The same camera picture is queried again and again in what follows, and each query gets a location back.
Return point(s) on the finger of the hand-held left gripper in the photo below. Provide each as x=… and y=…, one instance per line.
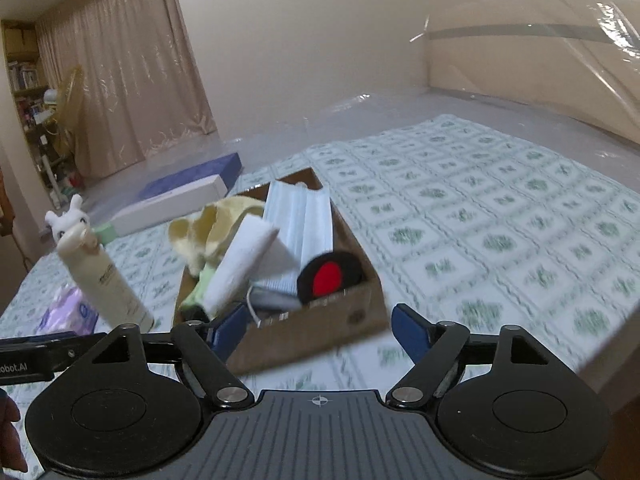
x=50, y=346

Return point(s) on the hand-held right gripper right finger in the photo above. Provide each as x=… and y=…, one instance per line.
x=412, y=330

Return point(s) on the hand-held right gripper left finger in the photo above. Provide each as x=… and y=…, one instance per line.
x=232, y=330

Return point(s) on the light green cloth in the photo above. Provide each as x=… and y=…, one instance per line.
x=200, y=290

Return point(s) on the blue grey face mask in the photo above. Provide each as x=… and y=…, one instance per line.
x=275, y=300

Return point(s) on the white cloth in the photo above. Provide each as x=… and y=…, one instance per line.
x=240, y=260

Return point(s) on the brown cardboard box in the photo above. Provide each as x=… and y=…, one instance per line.
x=310, y=340

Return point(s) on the white insulated bottle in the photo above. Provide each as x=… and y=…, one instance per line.
x=110, y=285

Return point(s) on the yellow towel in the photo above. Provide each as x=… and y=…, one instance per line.
x=200, y=240

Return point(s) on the black red round plush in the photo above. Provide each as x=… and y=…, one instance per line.
x=327, y=277

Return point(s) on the pale blue face mask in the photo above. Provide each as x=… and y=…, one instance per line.
x=300, y=220

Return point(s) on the person's left hand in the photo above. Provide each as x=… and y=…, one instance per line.
x=10, y=430

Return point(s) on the purple tissue pack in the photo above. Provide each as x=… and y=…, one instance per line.
x=70, y=310

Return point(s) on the white bunny plush toy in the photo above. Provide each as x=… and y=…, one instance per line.
x=67, y=217

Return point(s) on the flat white purple box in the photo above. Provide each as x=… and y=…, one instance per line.
x=170, y=202

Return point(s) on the floral tablecloth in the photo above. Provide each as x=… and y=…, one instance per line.
x=475, y=200

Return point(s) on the standing fan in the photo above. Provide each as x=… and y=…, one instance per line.
x=67, y=120

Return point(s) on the bookshelf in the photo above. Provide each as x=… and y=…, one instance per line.
x=22, y=80

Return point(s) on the beige curtain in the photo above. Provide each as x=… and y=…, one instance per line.
x=130, y=70

